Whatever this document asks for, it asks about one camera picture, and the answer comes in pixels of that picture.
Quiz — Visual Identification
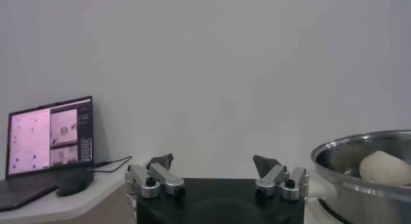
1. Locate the black laptop power cable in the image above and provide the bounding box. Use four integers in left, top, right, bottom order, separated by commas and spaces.
91, 155, 133, 174

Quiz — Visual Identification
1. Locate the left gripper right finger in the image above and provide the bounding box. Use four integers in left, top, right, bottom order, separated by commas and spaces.
252, 154, 310, 202

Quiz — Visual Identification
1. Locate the black computer mouse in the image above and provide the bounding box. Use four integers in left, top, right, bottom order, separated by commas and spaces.
56, 169, 95, 197

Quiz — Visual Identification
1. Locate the cream electric cooker base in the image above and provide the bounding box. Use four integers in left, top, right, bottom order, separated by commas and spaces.
304, 172, 357, 224

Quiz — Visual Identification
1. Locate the perforated steel steamer basket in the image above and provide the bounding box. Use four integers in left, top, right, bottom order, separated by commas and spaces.
310, 130, 411, 224

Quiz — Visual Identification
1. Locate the white steamed baozi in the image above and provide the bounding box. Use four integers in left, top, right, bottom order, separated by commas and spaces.
358, 150, 411, 186

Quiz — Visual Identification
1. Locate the white side table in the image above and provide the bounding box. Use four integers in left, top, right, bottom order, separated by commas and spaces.
0, 169, 137, 224

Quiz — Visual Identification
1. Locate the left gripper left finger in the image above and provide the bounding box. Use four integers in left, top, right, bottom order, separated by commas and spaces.
124, 153, 186, 200

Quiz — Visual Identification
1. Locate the black open laptop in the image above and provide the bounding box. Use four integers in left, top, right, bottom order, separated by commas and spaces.
0, 96, 94, 212

